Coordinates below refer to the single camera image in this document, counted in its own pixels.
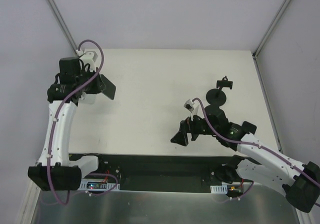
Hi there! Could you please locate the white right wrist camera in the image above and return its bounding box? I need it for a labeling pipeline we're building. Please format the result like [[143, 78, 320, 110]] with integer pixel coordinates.
[[183, 99, 199, 121]]

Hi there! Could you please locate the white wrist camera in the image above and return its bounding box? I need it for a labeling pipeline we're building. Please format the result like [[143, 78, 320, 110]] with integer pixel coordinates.
[[183, 99, 199, 121], [76, 50, 98, 72]]

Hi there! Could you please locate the black smartphone with teal edge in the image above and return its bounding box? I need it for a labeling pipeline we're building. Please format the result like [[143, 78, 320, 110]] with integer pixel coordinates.
[[100, 74, 116, 100]]

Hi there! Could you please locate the aluminium frame rail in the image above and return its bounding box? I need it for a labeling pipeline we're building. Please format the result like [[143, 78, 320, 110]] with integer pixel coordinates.
[[45, 0, 78, 52], [252, 0, 293, 60]]

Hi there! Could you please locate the white slotted cable duct right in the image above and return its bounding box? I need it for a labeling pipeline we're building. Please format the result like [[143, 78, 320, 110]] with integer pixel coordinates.
[[210, 184, 228, 195]]

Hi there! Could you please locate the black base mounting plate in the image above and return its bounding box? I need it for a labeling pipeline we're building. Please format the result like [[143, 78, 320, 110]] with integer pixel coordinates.
[[67, 152, 253, 192]]

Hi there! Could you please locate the white slotted cable duct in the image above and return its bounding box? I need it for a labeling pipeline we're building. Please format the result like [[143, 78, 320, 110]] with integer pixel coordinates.
[[210, 184, 228, 195], [77, 181, 120, 192]]

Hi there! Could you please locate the aluminium frame rail left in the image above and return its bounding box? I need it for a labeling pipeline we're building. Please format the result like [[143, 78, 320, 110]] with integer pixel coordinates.
[[45, 0, 78, 52]]

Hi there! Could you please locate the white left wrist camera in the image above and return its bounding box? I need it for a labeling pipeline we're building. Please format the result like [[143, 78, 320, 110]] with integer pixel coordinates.
[[76, 50, 98, 72]]

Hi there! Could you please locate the aluminium frame rail right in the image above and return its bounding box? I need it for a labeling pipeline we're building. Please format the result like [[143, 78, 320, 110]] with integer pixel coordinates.
[[252, 0, 293, 60]]

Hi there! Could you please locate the black round-base clamp stand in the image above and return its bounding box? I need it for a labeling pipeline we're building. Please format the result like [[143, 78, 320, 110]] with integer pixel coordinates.
[[205, 76, 233, 107]]

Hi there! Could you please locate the white folding phone stand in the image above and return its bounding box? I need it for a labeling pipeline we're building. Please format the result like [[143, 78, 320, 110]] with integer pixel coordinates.
[[79, 92, 96, 105]]

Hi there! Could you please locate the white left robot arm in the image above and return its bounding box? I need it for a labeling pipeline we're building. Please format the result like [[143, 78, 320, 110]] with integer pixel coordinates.
[[27, 52, 106, 191]]

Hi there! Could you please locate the white slotted cable duct left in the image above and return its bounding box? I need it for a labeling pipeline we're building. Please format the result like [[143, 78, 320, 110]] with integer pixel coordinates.
[[77, 181, 120, 192]]

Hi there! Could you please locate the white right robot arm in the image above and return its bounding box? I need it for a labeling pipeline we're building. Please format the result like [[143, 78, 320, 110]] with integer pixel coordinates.
[[170, 102, 320, 213]]

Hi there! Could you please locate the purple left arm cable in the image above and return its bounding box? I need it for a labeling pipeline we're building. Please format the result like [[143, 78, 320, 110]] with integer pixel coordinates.
[[46, 39, 120, 207]]

